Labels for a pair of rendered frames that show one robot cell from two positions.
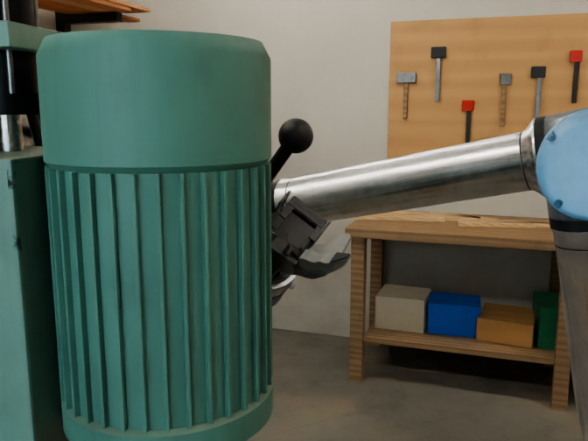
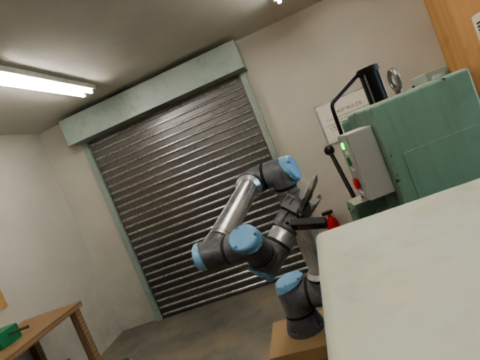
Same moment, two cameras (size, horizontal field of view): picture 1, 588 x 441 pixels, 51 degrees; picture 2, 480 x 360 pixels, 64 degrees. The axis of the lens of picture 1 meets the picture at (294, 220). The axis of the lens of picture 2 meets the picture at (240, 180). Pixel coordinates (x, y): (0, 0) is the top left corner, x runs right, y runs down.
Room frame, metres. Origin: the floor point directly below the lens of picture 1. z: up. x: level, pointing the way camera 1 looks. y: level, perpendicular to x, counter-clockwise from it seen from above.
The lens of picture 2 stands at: (1.09, 1.25, 1.53)
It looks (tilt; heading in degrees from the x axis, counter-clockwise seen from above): 3 degrees down; 263
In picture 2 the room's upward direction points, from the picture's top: 22 degrees counter-clockwise
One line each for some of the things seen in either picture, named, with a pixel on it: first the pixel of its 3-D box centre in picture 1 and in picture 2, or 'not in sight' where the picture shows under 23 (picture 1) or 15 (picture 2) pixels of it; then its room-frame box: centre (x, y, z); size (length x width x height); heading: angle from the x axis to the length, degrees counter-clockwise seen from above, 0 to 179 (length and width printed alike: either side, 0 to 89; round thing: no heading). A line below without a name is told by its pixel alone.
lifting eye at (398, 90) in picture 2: not in sight; (394, 81); (0.55, 0.39, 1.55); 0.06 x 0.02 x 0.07; 79
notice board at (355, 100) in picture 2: not in sight; (349, 115); (-0.74, -2.66, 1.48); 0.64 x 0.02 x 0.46; 161
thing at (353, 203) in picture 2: not in sight; (373, 223); (0.68, 0.29, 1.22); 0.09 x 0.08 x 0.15; 79
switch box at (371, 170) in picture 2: not in sight; (364, 162); (0.69, 0.39, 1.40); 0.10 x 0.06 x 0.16; 79
